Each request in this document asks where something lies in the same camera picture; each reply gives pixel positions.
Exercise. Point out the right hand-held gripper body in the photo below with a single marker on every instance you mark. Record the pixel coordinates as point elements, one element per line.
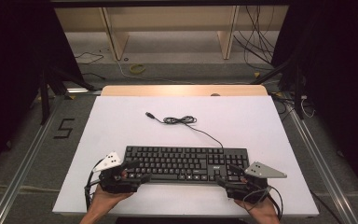
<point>262,171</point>

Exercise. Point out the light wooden shelf unit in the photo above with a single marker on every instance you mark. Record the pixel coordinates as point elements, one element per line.
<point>167,17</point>

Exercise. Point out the person's left hand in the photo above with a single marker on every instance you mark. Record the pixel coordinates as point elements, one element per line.
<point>104,200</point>

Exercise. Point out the light wooden table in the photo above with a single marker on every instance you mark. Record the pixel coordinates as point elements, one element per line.
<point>167,90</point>

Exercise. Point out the short silver metal bar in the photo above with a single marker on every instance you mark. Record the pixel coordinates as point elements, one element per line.
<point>80,90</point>

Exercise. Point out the person's right hand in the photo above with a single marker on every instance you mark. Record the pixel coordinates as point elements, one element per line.
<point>262,210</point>

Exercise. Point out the white foam board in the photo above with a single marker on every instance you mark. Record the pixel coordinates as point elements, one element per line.
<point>245,124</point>

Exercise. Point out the black metal stand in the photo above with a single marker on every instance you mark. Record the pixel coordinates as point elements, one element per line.
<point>298,93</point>
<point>45,99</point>

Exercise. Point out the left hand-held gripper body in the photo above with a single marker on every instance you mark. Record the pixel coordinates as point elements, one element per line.
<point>118,185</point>

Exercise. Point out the black computer keyboard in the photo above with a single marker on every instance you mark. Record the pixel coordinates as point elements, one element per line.
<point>174,161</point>

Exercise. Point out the dark curtain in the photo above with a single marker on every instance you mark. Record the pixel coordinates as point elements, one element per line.
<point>341,77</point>
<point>12,77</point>

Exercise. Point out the long metal floor rail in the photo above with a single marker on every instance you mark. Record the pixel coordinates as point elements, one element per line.
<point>323,168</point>
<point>21,174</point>

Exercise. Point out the person's dark clothing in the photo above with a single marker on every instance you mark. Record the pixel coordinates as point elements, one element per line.
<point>177,221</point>

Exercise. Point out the yellow tape roll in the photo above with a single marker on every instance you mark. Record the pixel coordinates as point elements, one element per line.
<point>136,68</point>

